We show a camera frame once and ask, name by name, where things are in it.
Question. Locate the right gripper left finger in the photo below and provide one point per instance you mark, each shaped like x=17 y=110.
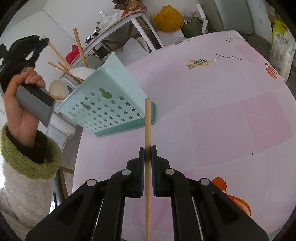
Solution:
x=95 y=210

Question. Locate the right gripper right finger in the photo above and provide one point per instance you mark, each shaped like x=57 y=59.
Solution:
x=200 y=210

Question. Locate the wooden chopstick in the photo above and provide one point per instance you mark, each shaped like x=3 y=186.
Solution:
x=66 y=72
x=59 y=55
x=147 y=174
x=58 y=97
x=83 y=58

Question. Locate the metal spoon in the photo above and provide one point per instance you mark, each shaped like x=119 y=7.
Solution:
x=94 y=61

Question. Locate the left forearm white sleeve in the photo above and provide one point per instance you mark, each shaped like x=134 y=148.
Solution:
x=28 y=180

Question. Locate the person's left hand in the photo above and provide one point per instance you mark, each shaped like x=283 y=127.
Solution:
x=21 y=124

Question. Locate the red plastic bag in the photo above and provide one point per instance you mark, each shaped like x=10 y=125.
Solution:
x=73 y=54

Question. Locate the mint green utensil holder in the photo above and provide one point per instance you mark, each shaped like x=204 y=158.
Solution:
x=107 y=102

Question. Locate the pink patterned tablecloth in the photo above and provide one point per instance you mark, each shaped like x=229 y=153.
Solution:
x=223 y=112

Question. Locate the white sack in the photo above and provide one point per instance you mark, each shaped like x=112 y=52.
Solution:
x=133 y=50

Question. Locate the clear plastic bag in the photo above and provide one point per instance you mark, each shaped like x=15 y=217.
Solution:
x=108 y=19

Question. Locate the yellow white rice bag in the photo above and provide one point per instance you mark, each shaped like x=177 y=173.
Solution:
x=283 y=49

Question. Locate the silver refrigerator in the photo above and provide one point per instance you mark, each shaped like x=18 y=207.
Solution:
x=225 y=15

